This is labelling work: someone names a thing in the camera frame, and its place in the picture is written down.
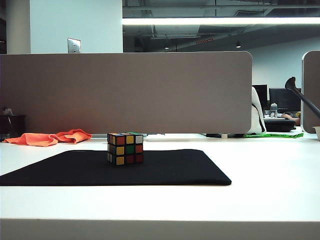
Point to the multicolour puzzle cube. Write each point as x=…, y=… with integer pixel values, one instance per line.
x=125, y=150

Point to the black mouse pad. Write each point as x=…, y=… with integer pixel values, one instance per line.
x=175, y=170

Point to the gray desk divider panel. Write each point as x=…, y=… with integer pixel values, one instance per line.
x=125, y=92

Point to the small flat black object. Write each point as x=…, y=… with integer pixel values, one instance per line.
x=214, y=135

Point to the white divider foot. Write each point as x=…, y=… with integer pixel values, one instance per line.
x=224, y=136

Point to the small black monitor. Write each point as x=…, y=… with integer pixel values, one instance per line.
x=262, y=96

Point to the black ceiling spot lamp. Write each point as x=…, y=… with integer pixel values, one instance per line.
x=238, y=45

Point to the long ceiling light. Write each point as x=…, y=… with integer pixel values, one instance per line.
x=212, y=21

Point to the green tape strip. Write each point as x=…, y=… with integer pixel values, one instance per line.
x=272, y=135

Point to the clear water bottle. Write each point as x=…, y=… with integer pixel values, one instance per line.
x=274, y=110

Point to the orange cloth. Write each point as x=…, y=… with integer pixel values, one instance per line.
x=37, y=138

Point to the wide black monitor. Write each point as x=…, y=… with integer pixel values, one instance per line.
x=282, y=100

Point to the person in navy shirt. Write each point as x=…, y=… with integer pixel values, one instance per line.
x=290, y=116

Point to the beige paper bowl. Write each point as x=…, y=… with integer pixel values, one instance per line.
x=317, y=132

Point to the metal wall outlet plate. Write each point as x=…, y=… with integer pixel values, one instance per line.
x=74, y=45

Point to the brown divider with grey frame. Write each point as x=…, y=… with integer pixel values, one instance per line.
x=312, y=72

